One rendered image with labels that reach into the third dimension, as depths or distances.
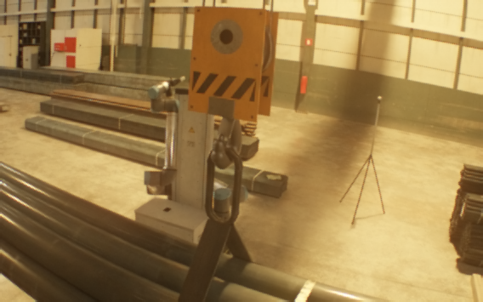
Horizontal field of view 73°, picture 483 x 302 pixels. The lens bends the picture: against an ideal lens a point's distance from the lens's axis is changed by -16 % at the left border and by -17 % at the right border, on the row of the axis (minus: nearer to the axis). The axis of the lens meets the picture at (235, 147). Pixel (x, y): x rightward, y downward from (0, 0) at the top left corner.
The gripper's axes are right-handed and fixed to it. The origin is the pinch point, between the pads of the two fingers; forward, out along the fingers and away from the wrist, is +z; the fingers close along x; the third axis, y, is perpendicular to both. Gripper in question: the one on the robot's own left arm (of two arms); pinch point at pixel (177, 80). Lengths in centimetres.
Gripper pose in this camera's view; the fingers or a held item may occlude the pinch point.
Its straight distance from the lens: 325.0
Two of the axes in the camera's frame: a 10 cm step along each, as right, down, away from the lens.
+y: -3.3, -9.0, -2.8
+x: -8.3, 1.4, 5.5
